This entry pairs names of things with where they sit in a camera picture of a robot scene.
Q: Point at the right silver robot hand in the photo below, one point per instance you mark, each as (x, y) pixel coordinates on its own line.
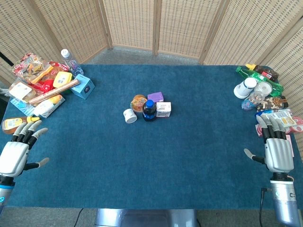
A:
(279, 153)

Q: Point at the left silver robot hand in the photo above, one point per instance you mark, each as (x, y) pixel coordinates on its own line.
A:
(14, 156)

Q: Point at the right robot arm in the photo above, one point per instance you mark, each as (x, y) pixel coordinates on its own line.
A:
(285, 203)

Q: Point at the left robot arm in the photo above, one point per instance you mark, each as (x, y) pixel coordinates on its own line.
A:
(4, 191)

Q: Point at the honey bottle yellow cap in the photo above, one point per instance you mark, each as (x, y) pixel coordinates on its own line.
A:
(14, 124)

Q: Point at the green plastic bottle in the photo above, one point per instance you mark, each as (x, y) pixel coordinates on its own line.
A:
(272, 84)

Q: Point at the dark bottle yellow cap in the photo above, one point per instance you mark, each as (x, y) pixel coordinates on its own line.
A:
(265, 70)

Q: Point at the clear water bottle white cap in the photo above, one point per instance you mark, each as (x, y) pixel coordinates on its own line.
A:
(71, 63)

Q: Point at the dark blue-capped bottle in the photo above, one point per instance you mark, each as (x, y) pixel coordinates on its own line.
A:
(149, 113)

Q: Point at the red pink snack package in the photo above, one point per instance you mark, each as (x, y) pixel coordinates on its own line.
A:
(296, 126)

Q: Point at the blue white snack packet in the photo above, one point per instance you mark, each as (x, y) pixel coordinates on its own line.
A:
(281, 116)

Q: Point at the light blue striped pack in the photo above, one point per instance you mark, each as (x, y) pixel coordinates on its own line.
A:
(21, 107)

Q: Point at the brown chocolate snack bag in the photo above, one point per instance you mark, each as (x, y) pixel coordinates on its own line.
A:
(272, 104)

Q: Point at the white tissue packet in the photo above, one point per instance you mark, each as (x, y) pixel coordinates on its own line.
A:
(47, 108)

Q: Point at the clear jar of snacks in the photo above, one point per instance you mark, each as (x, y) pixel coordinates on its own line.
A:
(252, 100)

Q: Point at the clear pack white label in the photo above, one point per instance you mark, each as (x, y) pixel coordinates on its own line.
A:
(20, 91)

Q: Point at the clear round lidded container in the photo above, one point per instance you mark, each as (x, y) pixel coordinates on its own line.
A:
(264, 88)

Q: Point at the white paper cup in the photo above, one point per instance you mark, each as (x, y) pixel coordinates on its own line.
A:
(243, 88)

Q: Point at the long brown sausage stick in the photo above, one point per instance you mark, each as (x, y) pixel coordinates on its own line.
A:
(53, 91)

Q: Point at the red snack packet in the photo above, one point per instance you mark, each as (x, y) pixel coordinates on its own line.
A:
(45, 85)

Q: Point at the orange snack stick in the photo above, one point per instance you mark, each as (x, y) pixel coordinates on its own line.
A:
(42, 74)

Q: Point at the yellow plastic container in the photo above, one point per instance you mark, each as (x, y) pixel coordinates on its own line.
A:
(62, 79)

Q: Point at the colourful snack bag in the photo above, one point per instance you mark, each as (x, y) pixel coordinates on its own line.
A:
(26, 66)

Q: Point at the light blue box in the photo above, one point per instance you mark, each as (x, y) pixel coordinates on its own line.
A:
(82, 88)

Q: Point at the black bar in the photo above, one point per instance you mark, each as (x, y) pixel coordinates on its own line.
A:
(6, 58)

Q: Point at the red printed bag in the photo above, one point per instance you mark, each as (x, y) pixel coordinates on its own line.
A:
(59, 66)

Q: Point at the white round jar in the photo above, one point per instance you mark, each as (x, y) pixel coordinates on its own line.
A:
(129, 116)

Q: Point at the white printed carton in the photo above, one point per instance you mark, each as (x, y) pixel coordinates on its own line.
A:
(163, 109)

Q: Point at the blue table cloth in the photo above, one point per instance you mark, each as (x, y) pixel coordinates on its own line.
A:
(151, 160)

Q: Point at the orange jelly cup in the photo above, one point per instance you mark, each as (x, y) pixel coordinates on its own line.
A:
(137, 101)

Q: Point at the purple box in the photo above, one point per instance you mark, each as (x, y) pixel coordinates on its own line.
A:
(156, 97)

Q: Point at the silver robot torso base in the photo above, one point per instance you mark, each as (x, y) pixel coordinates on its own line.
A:
(146, 218)

